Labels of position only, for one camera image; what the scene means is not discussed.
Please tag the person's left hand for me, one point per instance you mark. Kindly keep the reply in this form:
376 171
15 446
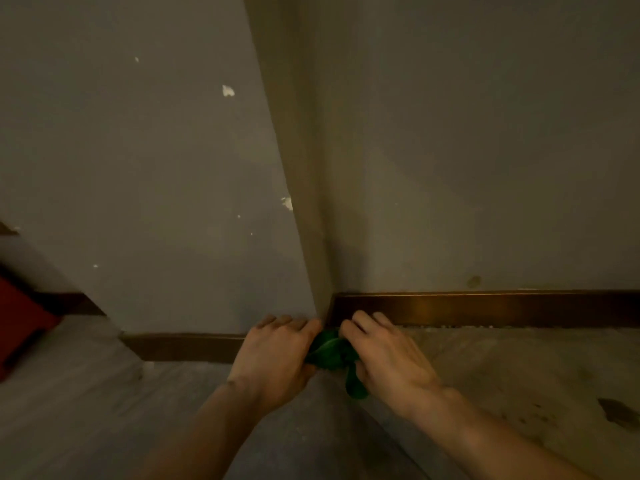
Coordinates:
270 359

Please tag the person's right hand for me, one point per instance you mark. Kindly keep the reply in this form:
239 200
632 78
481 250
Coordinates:
395 364

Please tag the person's right fingers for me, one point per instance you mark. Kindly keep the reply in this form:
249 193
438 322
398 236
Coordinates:
362 327

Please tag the person's left fingers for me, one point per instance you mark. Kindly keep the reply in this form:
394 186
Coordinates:
290 325

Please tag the green cleaning cloth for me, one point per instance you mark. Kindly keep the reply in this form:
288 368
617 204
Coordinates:
336 357

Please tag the person's right forearm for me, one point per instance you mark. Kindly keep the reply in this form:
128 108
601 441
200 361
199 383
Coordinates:
490 439

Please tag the person's left forearm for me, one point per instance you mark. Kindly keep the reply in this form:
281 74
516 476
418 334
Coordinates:
200 439

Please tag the short brown wooden baseboard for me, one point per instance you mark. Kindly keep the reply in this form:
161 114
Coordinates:
185 347

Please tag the long brown wooden baseboard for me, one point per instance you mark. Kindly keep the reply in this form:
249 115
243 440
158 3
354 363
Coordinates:
480 308

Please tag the red object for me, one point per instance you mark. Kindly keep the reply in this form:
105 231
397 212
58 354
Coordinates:
20 324

